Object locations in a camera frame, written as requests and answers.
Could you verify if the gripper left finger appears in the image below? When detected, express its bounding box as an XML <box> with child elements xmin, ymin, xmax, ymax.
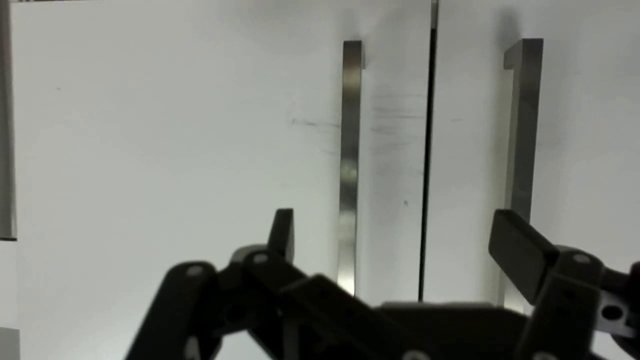
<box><xmin>125</xmin><ymin>208</ymin><xmax>417</xmax><ymax>360</ymax></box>

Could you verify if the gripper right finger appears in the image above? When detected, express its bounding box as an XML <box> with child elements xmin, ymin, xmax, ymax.
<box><xmin>488</xmin><ymin>209</ymin><xmax>640</xmax><ymax>360</ymax></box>

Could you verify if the white cupboard door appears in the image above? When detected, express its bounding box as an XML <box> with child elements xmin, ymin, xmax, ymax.
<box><xmin>422</xmin><ymin>0</ymin><xmax>640</xmax><ymax>360</ymax></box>
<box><xmin>10</xmin><ymin>0</ymin><xmax>432</xmax><ymax>360</ymax></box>

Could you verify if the white cupboard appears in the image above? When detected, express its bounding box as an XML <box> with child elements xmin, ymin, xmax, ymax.
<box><xmin>0</xmin><ymin>0</ymin><xmax>640</xmax><ymax>360</ymax></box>

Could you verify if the silver metal door handle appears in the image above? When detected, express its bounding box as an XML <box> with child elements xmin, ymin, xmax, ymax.
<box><xmin>497</xmin><ymin>38</ymin><xmax>545</xmax><ymax>314</ymax></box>
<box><xmin>336</xmin><ymin>40</ymin><xmax>366</xmax><ymax>299</ymax></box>

